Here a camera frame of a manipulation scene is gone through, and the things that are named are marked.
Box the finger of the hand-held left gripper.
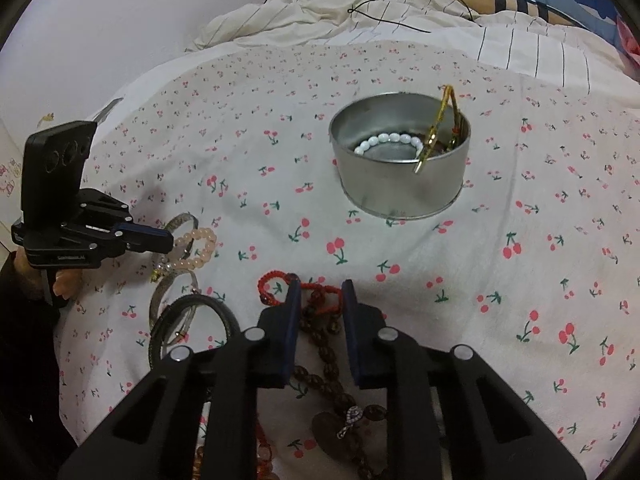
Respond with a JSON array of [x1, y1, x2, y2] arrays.
[[120, 231, 175, 256], [113, 223, 162, 240]]

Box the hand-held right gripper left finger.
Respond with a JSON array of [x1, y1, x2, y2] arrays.
[[57, 275, 303, 480]]

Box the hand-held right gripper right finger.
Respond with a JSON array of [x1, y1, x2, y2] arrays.
[[340, 279, 586, 480]]

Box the thin silver bangle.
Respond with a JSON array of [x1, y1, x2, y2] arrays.
[[162, 212, 201, 257]]

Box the dark brown bead necklace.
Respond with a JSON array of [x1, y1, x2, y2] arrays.
[[289, 285, 392, 480]]

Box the pink bead bracelet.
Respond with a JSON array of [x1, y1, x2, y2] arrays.
[[152, 227, 219, 282]]

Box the wide silver bangle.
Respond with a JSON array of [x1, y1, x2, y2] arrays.
[[149, 269, 204, 332]]

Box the red cord bracelet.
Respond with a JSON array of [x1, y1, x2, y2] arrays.
[[257, 271, 347, 312]]

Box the round metal tin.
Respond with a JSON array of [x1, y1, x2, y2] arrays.
[[329, 91, 473, 220]]

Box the white bead bracelet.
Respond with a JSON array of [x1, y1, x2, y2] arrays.
[[353, 132, 427, 159]]

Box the gold bracelet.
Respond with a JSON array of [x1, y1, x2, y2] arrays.
[[412, 84, 462, 176]]

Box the person's left forearm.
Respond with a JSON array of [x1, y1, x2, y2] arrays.
[[0, 251, 65, 441]]

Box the person's left hand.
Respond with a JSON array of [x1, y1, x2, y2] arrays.
[[54, 267, 84, 302]]

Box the rhinestone bow charm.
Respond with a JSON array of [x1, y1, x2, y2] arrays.
[[336, 405, 369, 439]]

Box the brown oval pendant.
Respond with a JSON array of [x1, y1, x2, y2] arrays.
[[311, 412, 364, 461]]

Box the white striped duvet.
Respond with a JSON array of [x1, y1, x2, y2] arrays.
[[186, 0, 632, 92]]

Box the tan striped pillow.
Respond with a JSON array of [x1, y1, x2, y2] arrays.
[[440, 0, 593, 30]]

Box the pink cloth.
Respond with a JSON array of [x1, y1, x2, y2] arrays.
[[617, 14, 640, 62]]

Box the pink cartoon wall sticker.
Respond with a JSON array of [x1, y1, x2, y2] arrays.
[[0, 157, 24, 197]]

